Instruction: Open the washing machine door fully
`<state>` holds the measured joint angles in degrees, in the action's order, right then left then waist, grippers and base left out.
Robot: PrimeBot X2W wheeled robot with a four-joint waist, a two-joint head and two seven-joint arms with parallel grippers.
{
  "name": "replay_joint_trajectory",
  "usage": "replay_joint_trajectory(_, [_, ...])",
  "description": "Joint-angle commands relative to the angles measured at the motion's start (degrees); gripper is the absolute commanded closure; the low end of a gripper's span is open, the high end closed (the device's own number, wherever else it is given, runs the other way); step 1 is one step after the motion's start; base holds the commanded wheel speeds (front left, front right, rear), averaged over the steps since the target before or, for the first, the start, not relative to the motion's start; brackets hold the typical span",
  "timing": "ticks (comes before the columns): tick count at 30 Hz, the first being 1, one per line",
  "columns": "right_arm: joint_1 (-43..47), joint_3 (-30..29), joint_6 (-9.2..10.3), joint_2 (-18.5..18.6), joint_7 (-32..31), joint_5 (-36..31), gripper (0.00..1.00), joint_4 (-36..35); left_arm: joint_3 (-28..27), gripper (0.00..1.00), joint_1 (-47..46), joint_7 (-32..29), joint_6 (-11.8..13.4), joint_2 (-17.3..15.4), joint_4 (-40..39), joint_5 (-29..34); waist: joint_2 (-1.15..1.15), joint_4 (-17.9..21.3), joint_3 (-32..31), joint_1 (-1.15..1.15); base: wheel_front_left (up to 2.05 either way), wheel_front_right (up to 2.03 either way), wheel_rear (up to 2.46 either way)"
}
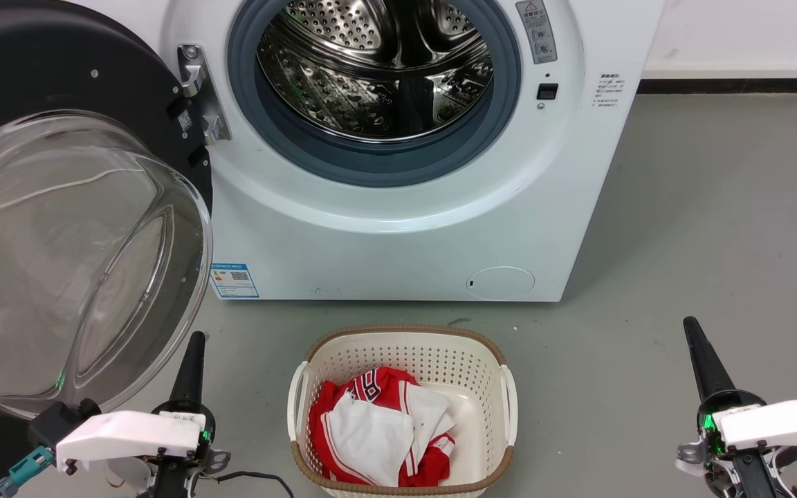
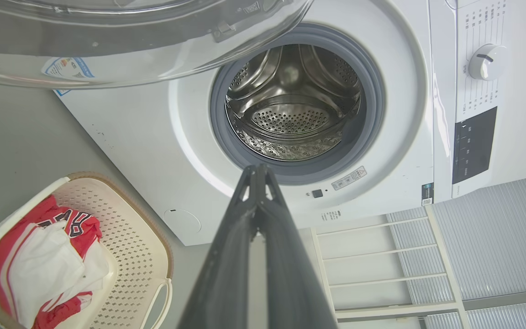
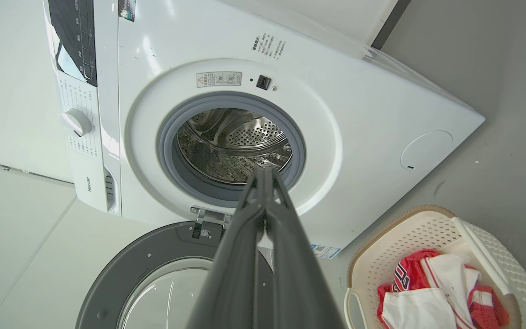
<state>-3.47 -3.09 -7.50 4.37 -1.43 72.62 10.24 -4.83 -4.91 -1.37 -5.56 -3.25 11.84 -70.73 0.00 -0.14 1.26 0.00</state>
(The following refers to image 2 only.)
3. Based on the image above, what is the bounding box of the cream plastic laundry basket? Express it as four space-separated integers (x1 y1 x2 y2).
0 172 174 329

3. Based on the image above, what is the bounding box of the white front-load washing machine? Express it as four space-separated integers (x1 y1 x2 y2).
53 0 526 247

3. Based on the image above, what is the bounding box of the red and white jersey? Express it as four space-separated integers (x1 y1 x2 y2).
0 195 111 329

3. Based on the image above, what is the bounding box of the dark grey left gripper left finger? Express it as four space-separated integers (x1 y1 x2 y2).
178 164 262 329

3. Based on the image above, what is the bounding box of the round black glass washer door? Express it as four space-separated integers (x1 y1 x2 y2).
0 0 315 90

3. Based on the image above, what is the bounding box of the blue energy label sticker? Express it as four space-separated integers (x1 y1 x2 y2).
41 57 95 97

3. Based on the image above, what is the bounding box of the white metal frame rack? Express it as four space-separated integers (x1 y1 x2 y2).
311 204 473 329

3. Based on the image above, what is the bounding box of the black washer display panel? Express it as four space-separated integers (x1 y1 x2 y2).
452 106 498 185

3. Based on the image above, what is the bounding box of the steel perforated washer drum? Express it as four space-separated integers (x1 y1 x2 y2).
224 43 363 162

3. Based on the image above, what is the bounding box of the grey warning sticker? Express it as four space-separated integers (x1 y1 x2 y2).
331 165 368 191

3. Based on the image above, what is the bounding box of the grey ribbed panel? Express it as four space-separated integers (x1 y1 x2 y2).
384 172 526 329

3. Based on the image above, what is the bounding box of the round white filter cover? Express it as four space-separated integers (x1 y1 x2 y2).
163 209 202 236

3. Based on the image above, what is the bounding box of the black QR code sticker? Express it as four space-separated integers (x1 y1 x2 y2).
421 182 435 207

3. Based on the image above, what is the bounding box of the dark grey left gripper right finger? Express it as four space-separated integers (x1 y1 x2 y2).
257 164 337 329

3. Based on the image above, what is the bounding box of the white round control knob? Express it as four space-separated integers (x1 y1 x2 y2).
468 44 508 82

